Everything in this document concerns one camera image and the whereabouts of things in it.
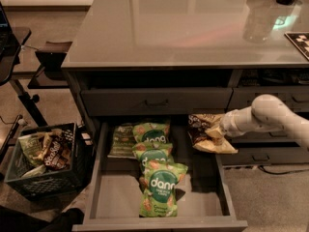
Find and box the brown SeaSalt chip bag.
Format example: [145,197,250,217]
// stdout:
[188,114,238,154]

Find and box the dark wooden stool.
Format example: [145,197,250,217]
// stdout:
[28,42,71,89]

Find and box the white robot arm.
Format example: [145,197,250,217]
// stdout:
[206,94,309,150]

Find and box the black floor cable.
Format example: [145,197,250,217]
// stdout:
[257,164,309,176]

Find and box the pale bag in crate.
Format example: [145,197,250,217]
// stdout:
[22,164,46,178]

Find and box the brown chip bag in crate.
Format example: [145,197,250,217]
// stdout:
[43,135,70,171]

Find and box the grey bottom right drawer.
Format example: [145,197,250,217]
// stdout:
[220,147,309,166]

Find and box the black desk with stand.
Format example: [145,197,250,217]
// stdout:
[0,2,49,162]

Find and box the grey top left drawer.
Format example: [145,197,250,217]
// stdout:
[80,87,233,116]

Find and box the rear green Dang chip bag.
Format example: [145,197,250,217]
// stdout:
[132,122,170,143]

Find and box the dark green snack bag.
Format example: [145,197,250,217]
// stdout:
[108,124,136,159]

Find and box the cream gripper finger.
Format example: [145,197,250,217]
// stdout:
[206,126,224,138]

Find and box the middle green Dang chip bag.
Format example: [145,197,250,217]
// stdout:
[132,141,173,171]

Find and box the green dang chip bag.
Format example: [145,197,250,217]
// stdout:
[132,122,170,143]
[132,141,173,171]
[139,159,188,218]

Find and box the green snack bag in crate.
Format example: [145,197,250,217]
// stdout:
[18,132,44,167]

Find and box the open grey middle drawer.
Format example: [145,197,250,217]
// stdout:
[73,123,247,232]

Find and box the grey top right drawer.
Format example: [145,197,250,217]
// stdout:
[228,86,309,112]

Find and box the grey cabinet with counter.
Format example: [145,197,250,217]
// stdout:
[61,0,309,166]

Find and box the dark plastic crate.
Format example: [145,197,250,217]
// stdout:
[5,123,86,200]

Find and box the black white fiducial marker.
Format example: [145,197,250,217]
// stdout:
[285,32,309,61]

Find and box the front green Dang chip bag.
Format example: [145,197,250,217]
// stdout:
[139,159,188,218]

